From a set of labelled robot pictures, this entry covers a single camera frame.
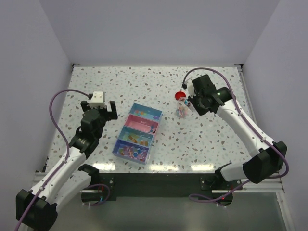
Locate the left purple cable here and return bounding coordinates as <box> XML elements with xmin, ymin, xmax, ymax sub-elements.
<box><xmin>15</xmin><ymin>89</ymin><xmax>111</xmax><ymax>231</ymax></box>

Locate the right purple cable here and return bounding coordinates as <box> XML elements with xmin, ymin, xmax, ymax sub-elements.
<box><xmin>182</xmin><ymin>67</ymin><xmax>289</xmax><ymax>205</ymax></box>

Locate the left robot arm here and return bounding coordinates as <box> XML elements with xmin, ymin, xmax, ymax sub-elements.
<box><xmin>15</xmin><ymin>100</ymin><xmax>118</xmax><ymax>231</ymax></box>

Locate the clear plastic jar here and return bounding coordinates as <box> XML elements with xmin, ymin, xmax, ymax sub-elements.
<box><xmin>176</xmin><ymin>98</ymin><xmax>188</xmax><ymax>118</ymax></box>

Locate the blue end candy bin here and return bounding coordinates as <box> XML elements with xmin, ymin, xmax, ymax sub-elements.
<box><xmin>129</xmin><ymin>103</ymin><xmax>163</xmax><ymax>122</ymax></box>

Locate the purple cable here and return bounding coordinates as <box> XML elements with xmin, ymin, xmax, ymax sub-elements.
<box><xmin>182</xmin><ymin>67</ymin><xmax>289</xmax><ymax>205</ymax></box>
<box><xmin>15</xmin><ymin>89</ymin><xmax>111</xmax><ymax>231</ymax></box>

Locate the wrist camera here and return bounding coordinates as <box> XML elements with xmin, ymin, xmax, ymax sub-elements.
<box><xmin>88</xmin><ymin>91</ymin><xmax>106</xmax><ymax>108</ymax></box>
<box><xmin>182</xmin><ymin>81</ymin><xmax>196</xmax><ymax>98</ymax></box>

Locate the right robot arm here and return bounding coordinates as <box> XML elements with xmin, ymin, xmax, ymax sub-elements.
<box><xmin>187</xmin><ymin>75</ymin><xmax>287</xmax><ymax>189</ymax></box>

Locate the purple candy bin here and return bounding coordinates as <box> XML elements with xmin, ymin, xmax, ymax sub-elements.
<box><xmin>112</xmin><ymin>139</ymin><xmax>150</xmax><ymax>165</ymax></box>

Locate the pink candy bin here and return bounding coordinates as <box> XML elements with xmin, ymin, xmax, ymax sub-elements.
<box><xmin>125</xmin><ymin>114</ymin><xmax>159</xmax><ymax>135</ymax></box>

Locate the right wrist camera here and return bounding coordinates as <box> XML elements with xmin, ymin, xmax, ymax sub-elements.
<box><xmin>182</xmin><ymin>81</ymin><xmax>196</xmax><ymax>98</ymax></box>

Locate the red jar lid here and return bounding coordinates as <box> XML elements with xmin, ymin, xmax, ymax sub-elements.
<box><xmin>175</xmin><ymin>91</ymin><xmax>186</xmax><ymax>100</ymax></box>

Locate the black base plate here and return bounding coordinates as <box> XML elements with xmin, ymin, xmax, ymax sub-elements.
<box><xmin>81</xmin><ymin>173</ymin><xmax>243</xmax><ymax>206</ymax></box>

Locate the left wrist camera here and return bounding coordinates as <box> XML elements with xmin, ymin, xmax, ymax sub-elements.
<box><xmin>88</xmin><ymin>91</ymin><xmax>106</xmax><ymax>108</ymax></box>

